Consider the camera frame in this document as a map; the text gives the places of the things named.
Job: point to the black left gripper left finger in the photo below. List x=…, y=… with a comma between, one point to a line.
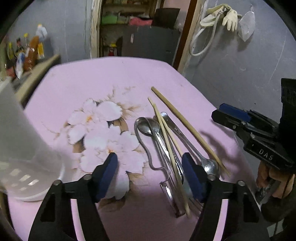
x=54, y=220

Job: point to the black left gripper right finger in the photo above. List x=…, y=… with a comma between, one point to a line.
x=244, y=220

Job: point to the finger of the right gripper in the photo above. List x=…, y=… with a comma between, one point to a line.
x=230, y=116

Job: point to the long wooden chopstick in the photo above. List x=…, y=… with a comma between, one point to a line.
x=194, y=132

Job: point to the thin wooden chopstick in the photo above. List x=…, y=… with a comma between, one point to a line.
x=161, y=120

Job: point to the right hand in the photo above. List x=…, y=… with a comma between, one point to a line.
x=266, y=173

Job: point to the steel fork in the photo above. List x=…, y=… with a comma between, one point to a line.
x=195, y=206

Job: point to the white plastic utensil holder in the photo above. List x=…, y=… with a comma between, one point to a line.
x=29, y=166

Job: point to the clear plastic bag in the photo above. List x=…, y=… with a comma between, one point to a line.
x=246, y=25

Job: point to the white rubber glove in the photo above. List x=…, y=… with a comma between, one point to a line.
x=223, y=12

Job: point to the dark cabinet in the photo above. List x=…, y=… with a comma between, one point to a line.
x=150, y=42

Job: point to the pink floral tablecloth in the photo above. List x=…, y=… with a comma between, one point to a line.
x=87, y=109

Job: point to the wooden counter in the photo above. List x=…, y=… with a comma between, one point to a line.
x=33, y=79

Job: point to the condiment bottles group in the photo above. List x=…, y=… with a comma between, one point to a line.
x=27, y=54

